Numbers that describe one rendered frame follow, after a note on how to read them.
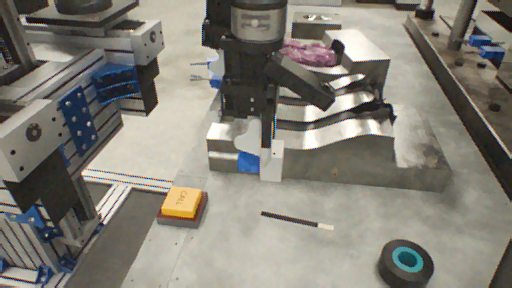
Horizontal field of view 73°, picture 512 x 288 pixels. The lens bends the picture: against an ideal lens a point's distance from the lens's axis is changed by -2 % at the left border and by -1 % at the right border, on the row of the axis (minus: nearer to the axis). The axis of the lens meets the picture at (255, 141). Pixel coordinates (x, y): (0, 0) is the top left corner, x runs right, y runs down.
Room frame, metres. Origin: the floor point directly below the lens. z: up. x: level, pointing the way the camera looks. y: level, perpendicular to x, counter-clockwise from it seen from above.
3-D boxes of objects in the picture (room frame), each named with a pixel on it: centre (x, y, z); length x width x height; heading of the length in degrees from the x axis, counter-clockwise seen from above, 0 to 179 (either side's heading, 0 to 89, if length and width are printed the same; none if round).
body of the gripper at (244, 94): (0.47, 0.00, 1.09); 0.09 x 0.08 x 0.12; 82
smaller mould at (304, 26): (1.48, -0.26, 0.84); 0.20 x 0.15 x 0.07; 82
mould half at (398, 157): (0.68, -0.16, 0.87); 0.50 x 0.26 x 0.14; 82
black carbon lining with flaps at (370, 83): (0.69, -0.15, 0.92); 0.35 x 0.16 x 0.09; 82
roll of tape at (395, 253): (0.33, -0.24, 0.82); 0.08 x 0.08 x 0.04
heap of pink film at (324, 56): (1.04, -0.13, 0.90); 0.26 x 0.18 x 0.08; 99
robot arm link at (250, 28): (0.47, 0.00, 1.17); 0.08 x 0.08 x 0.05
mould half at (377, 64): (1.05, -0.13, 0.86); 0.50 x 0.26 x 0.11; 99
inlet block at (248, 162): (0.47, 0.02, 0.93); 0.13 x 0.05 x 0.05; 82
